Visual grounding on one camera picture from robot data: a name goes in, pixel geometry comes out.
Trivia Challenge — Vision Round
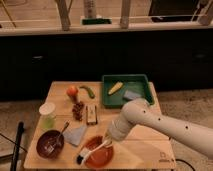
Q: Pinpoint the black cable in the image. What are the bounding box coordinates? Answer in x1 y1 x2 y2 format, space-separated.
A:
175 158 198 171

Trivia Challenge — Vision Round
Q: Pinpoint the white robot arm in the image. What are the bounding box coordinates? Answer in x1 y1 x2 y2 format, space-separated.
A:
104 98 213 159

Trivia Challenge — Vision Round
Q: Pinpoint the black pole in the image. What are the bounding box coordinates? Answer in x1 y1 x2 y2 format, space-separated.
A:
10 122 24 171

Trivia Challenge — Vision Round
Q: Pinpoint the grey cloth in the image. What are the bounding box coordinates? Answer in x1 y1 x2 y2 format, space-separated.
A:
63 125 87 146

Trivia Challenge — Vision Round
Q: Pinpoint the brown grape bunch toy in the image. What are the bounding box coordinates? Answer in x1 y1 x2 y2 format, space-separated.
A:
72 101 84 121

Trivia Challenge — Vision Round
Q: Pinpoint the green base object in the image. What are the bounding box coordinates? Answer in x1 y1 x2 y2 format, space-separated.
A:
82 18 112 25

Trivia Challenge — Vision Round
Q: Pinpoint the clear cup with lid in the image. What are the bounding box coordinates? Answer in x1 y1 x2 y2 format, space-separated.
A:
39 102 56 131

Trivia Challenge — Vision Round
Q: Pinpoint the orange tomato toy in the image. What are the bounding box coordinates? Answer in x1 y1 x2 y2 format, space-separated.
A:
66 85 78 97

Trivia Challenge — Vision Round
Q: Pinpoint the green plastic tray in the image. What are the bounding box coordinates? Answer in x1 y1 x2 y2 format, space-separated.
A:
101 74 154 109

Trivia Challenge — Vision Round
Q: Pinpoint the blue sponge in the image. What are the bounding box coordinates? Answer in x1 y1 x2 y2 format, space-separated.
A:
123 90 141 101

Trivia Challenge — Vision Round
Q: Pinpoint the dark brown bowl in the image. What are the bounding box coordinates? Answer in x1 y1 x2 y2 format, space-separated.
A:
36 130 64 159

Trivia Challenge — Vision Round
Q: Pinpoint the green chili pepper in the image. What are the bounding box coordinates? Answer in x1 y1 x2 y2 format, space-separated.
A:
79 85 95 99

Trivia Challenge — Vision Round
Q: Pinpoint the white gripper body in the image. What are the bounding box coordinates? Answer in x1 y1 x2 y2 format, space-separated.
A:
104 120 131 144

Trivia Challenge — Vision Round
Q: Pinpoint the yellow corn cob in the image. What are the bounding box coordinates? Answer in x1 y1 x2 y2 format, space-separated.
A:
108 82 123 95

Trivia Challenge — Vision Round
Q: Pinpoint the red bowl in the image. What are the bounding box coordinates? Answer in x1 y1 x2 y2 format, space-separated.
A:
84 136 114 169

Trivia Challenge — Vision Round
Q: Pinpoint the brown wooden block toy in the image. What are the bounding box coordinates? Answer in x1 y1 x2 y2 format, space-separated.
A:
86 105 98 125

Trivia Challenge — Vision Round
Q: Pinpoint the metal spoon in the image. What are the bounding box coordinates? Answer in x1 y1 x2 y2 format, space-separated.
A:
47 122 69 153

